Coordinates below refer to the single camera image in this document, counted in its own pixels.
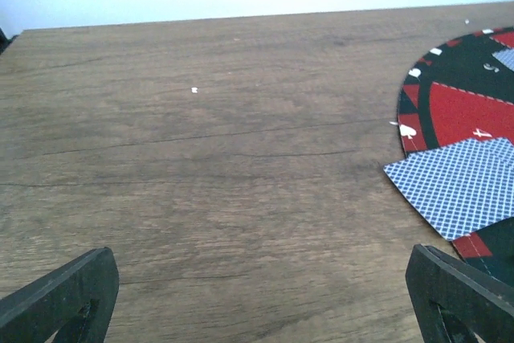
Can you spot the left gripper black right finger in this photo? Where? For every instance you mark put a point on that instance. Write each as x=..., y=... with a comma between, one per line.
x=455, y=302

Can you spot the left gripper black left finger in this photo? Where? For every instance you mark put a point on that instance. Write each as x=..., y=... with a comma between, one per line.
x=73, y=303

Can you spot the dealt card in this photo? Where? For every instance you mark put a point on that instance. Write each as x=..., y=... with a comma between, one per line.
x=460, y=188
x=506, y=57

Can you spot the round red black poker mat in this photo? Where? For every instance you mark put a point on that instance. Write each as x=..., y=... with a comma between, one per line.
x=455, y=92

